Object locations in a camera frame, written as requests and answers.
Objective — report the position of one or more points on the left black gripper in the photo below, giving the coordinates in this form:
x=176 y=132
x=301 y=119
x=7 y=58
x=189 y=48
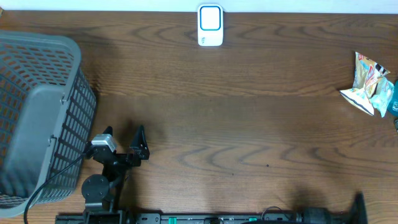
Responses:
x=142 y=152

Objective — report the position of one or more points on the teal spray bottle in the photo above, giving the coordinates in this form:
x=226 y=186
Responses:
x=393 y=104

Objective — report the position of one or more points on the pale green small packet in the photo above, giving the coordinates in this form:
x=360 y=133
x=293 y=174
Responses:
x=383 y=95

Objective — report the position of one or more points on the yellow wet wipes pack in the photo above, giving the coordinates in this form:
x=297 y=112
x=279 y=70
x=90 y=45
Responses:
x=367 y=75

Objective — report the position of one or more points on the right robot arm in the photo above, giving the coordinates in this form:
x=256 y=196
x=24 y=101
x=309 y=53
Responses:
x=315 y=215

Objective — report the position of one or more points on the white barcode scanner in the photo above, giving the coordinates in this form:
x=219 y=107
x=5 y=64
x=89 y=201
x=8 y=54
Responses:
x=210 y=26

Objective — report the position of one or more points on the grey plastic shopping basket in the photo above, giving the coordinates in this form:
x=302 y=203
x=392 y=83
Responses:
x=47 y=110

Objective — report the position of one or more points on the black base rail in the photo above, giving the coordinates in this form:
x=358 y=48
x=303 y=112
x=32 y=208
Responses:
x=156 y=218

